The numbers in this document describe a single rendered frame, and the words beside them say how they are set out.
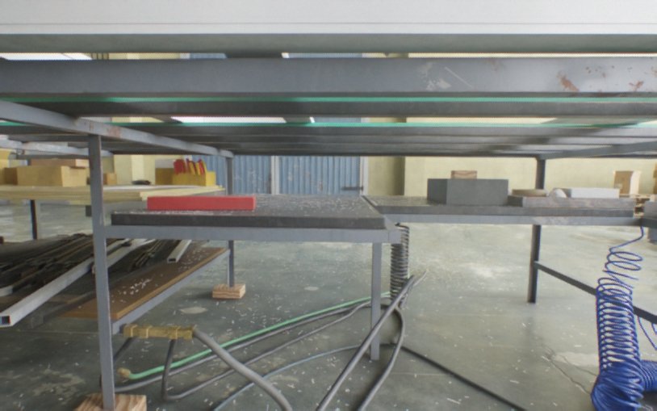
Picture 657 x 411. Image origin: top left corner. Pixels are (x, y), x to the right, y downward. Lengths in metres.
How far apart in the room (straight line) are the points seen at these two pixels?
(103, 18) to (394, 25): 0.35
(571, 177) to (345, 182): 4.79
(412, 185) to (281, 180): 2.78
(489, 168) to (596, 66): 7.12
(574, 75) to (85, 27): 0.62
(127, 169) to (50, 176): 6.15
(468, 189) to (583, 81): 0.83
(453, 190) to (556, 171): 7.06
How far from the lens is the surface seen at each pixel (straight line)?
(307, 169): 6.95
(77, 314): 1.21
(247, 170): 7.21
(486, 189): 1.36
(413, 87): 0.47
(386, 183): 7.05
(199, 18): 0.47
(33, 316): 1.16
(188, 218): 0.92
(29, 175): 1.93
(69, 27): 0.55
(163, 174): 1.93
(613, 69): 0.59
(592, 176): 8.76
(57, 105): 0.95
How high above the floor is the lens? 0.69
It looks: 5 degrees down
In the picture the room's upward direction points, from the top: 1 degrees clockwise
